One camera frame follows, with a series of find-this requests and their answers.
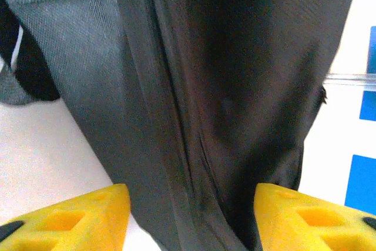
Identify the aluminium corner post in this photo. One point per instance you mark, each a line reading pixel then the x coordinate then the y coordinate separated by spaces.
pixel 352 80

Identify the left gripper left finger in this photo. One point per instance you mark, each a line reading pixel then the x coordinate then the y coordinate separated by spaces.
pixel 73 227

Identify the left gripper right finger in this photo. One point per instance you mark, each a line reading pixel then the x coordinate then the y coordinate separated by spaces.
pixel 308 227

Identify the black backpack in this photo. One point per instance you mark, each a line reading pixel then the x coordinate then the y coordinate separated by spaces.
pixel 205 86

